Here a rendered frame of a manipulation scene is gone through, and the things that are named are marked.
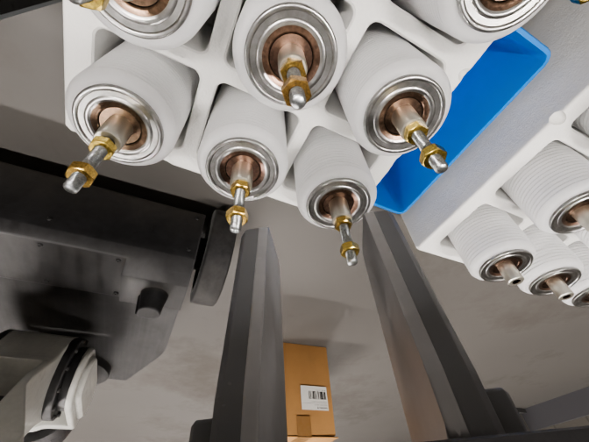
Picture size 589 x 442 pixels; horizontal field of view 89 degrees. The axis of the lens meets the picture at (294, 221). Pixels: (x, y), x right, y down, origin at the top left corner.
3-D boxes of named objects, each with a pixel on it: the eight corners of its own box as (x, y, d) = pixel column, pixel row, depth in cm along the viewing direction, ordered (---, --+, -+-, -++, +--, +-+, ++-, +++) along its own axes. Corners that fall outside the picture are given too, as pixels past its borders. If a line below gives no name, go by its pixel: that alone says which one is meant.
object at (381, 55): (315, 77, 43) (333, 139, 30) (352, 3, 37) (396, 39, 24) (369, 105, 46) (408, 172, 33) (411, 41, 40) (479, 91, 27)
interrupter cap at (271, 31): (349, 13, 23) (351, 15, 22) (322, 110, 28) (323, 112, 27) (249, -11, 22) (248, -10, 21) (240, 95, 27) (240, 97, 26)
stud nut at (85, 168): (76, 155, 21) (70, 162, 21) (101, 169, 22) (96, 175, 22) (67, 173, 22) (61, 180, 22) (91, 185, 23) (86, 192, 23)
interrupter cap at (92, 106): (96, 160, 30) (93, 164, 30) (58, 81, 25) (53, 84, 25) (173, 160, 31) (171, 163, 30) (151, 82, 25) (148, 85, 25)
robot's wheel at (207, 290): (219, 253, 78) (207, 324, 64) (200, 248, 77) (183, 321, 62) (242, 196, 66) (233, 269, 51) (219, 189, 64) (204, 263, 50)
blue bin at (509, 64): (385, 179, 65) (402, 216, 56) (341, 160, 61) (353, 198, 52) (504, 32, 47) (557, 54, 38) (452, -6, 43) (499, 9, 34)
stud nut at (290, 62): (308, 79, 23) (308, 82, 22) (287, 87, 23) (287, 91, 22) (299, 52, 21) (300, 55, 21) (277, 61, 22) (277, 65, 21)
